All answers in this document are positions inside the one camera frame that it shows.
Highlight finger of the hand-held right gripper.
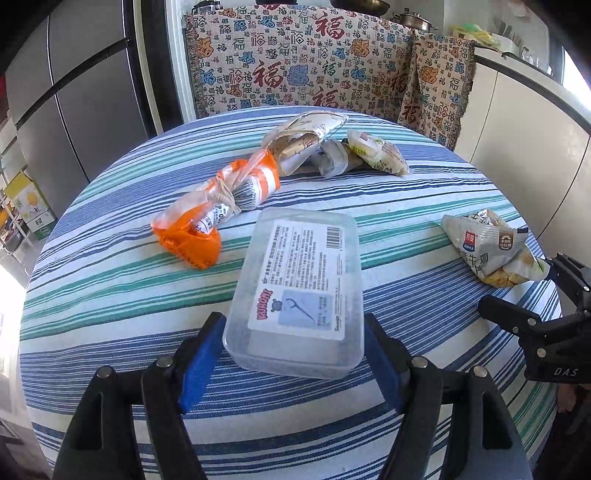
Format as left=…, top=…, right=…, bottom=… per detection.
left=478, top=295, right=561, bottom=340
left=546, top=253, right=591, bottom=315

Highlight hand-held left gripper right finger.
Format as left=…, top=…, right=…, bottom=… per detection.
left=362, top=313, right=536, bottom=480

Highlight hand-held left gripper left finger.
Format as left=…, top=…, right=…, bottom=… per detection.
left=52, top=311, right=228, bottom=480

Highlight clear plastic box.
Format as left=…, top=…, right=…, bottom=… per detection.
left=222, top=207, right=365, bottom=380

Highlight person's right forearm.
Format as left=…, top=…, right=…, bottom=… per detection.
left=547, top=382, right=591, bottom=467

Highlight blue striped tablecloth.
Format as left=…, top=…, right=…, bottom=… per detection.
left=18, top=106, right=566, bottom=480

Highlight orange white plastic bag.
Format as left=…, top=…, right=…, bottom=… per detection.
left=151, top=150, right=281, bottom=271

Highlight cream base cabinet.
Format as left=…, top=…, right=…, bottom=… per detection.
left=455, top=48, right=591, bottom=241

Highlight kitchen window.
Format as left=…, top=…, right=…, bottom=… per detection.
left=561, top=44, right=591, bottom=139

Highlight yellow white snack packet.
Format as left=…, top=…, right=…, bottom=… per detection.
left=344, top=129, right=411, bottom=177

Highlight crumpled silver wrapper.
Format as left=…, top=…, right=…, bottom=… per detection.
left=314, top=138, right=354, bottom=178

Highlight narrow printed cloth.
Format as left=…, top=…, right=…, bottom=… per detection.
left=397, top=30, right=477, bottom=151

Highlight yellow cardboard box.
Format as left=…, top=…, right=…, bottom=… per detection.
left=4, top=171, right=58, bottom=241

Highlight white utensil holder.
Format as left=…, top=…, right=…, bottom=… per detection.
left=492, top=14, right=532, bottom=54

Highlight beige paper bag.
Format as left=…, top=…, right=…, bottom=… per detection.
left=261, top=111, right=349, bottom=178

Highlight yellow green plastic containers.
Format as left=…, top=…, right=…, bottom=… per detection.
left=450, top=22, right=502, bottom=49

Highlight grey refrigerator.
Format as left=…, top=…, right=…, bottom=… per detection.
left=4, top=0, right=158, bottom=217

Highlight steel pot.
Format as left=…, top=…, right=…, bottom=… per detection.
left=392, top=8, right=438, bottom=33

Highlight patterned cloth covered chair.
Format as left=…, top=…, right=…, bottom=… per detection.
left=182, top=4, right=416, bottom=125

